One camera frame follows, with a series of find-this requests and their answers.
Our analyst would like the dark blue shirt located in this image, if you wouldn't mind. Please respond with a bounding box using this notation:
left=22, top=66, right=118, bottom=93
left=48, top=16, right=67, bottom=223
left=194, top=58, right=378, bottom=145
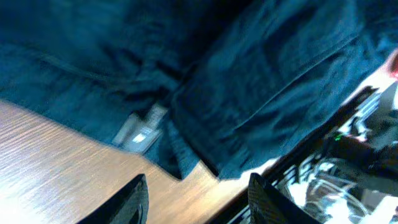
left=1, top=0, right=397, bottom=179

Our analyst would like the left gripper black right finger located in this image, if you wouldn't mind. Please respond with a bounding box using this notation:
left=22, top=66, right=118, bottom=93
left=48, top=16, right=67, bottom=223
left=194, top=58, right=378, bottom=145
left=248, top=173, right=320, bottom=224

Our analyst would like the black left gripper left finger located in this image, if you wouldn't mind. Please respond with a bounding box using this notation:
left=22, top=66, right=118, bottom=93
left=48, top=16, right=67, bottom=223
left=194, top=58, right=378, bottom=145
left=78, top=174, right=149, bottom=224

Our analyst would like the white garment care label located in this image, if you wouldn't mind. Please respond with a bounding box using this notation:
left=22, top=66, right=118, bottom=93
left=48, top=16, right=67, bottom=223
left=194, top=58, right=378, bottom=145
left=112, top=104, right=167, bottom=154

